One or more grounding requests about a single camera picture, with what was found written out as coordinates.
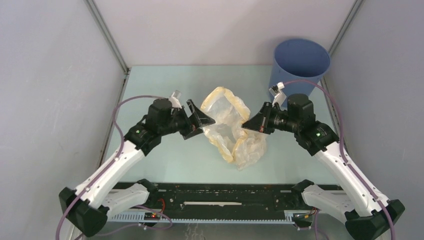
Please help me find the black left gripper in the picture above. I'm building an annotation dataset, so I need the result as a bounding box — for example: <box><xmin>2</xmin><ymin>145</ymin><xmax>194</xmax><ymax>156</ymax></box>
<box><xmin>159</xmin><ymin>99</ymin><xmax>215</xmax><ymax>140</ymax></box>

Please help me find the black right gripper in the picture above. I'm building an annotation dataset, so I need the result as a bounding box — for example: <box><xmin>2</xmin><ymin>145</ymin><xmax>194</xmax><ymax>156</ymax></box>
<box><xmin>242</xmin><ymin>101</ymin><xmax>300</xmax><ymax>135</ymax></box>

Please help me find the translucent cream plastic trash bag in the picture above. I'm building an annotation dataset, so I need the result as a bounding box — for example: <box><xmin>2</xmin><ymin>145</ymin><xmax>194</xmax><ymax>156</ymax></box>
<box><xmin>200</xmin><ymin>86</ymin><xmax>267</xmax><ymax>171</ymax></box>

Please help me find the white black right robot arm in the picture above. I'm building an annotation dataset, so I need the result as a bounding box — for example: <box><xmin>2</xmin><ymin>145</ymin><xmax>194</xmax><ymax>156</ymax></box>
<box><xmin>242</xmin><ymin>93</ymin><xmax>405</xmax><ymax>240</ymax></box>

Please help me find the blue plastic trash bin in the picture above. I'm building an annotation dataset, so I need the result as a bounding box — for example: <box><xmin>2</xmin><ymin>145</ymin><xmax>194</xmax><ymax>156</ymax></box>
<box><xmin>268</xmin><ymin>38</ymin><xmax>331</xmax><ymax>87</ymax></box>

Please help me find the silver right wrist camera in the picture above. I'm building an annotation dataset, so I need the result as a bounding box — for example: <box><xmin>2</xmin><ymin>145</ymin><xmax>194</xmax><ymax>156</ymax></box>
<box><xmin>269</xmin><ymin>82</ymin><xmax>287</xmax><ymax>107</ymax></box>

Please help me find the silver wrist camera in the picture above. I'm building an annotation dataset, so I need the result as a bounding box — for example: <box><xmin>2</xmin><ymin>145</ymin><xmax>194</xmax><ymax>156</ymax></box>
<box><xmin>269</xmin><ymin>82</ymin><xmax>287</xmax><ymax>107</ymax></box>
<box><xmin>168</xmin><ymin>90</ymin><xmax>183</xmax><ymax>109</ymax></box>

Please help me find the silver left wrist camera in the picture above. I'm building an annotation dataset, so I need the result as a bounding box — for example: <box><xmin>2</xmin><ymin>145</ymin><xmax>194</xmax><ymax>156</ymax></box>
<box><xmin>168</xmin><ymin>90</ymin><xmax>183</xmax><ymax>109</ymax></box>

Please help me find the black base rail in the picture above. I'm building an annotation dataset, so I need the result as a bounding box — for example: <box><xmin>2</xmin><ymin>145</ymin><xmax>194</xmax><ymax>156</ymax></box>
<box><xmin>144</xmin><ymin>183</ymin><xmax>313</xmax><ymax>217</ymax></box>

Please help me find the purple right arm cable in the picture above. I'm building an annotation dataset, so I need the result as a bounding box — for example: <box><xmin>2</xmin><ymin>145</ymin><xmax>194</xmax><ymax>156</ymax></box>
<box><xmin>281</xmin><ymin>79</ymin><xmax>397</xmax><ymax>240</ymax></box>

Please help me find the white slotted cable duct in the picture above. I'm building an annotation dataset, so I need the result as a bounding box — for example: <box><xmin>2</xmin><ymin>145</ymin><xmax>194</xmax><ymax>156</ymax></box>
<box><xmin>107</xmin><ymin>210</ymin><xmax>307</xmax><ymax>225</ymax></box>

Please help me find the right aluminium frame post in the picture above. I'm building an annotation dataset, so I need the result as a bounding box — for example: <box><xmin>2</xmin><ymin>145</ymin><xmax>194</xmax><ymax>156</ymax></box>
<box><xmin>328</xmin><ymin>0</ymin><xmax>365</xmax><ymax>57</ymax></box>

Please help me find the aluminium frame post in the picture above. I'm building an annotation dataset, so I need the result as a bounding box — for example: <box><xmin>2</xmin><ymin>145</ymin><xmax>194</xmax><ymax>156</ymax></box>
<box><xmin>84</xmin><ymin>0</ymin><xmax>130</xmax><ymax>75</ymax></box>
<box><xmin>328</xmin><ymin>0</ymin><xmax>365</xmax><ymax>57</ymax></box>

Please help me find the left aluminium frame post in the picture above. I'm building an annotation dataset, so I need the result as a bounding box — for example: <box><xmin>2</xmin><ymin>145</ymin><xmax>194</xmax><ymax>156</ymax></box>
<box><xmin>84</xmin><ymin>0</ymin><xmax>130</xmax><ymax>75</ymax></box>

